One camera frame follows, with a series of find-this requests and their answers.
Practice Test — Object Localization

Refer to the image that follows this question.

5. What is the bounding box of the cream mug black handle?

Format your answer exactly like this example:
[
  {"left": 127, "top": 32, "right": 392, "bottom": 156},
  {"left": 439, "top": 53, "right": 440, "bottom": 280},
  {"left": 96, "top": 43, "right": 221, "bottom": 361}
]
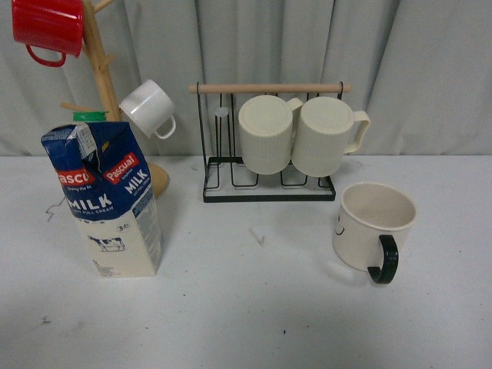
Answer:
[{"left": 332, "top": 182, "right": 417, "bottom": 284}]

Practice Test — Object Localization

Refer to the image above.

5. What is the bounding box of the grey curtain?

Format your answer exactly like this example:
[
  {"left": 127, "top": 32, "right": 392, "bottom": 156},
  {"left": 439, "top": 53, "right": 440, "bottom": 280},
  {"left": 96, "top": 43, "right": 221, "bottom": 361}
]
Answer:
[{"left": 0, "top": 0, "right": 492, "bottom": 158}]

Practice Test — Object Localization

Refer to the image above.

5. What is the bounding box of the cream ribbed mug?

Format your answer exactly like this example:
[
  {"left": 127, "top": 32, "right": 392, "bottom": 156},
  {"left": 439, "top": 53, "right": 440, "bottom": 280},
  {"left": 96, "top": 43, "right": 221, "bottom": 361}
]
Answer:
[
  {"left": 238, "top": 95, "right": 304, "bottom": 175},
  {"left": 291, "top": 96, "right": 371, "bottom": 178}
]

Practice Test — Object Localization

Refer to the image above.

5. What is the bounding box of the black wire mug rack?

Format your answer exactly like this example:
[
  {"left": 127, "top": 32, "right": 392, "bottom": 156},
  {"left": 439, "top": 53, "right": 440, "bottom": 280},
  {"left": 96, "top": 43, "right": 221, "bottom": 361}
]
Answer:
[{"left": 188, "top": 81, "right": 352, "bottom": 203}]

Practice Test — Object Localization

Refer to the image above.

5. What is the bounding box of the blue white milk carton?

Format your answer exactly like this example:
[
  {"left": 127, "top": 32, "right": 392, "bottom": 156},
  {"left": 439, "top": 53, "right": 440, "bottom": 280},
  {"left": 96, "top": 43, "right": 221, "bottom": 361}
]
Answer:
[{"left": 41, "top": 121, "right": 162, "bottom": 278}]

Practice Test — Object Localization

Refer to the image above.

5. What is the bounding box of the white mug on tree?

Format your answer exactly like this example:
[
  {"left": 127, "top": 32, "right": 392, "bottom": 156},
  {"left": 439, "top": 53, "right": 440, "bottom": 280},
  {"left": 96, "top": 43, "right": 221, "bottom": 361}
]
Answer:
[{"left": 119, "top": 79, "right": 177, "bottom": 140}]

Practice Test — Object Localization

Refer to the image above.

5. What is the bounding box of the cream ribbed mug right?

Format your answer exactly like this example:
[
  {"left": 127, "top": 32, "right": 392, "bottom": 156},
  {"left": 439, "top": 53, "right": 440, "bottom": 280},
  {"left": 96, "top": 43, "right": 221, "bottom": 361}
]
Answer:
[{"left": 291, "top": 96, "right": 371, "bottom": 178}]

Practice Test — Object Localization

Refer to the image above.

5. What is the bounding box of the red mug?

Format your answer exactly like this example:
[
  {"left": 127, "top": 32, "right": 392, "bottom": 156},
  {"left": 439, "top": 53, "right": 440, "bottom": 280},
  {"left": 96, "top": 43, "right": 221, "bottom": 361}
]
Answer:
[{"left": 11, "top": 0, "right": 84, "bottom": 68}]

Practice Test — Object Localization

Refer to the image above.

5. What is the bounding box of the wooden mug tree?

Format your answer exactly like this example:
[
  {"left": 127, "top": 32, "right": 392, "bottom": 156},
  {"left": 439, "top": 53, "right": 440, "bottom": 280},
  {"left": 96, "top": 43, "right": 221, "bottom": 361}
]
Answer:
[{"left": 60, "top": 0, "right": 169, "bottom": 197}]

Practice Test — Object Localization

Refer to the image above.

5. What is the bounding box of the cream ribbed mug left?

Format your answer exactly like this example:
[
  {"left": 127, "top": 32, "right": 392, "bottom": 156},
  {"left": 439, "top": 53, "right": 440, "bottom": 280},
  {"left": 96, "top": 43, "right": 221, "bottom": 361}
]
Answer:
[{"left": 238, "top": 95, "right": 304, "bottom": 175}]

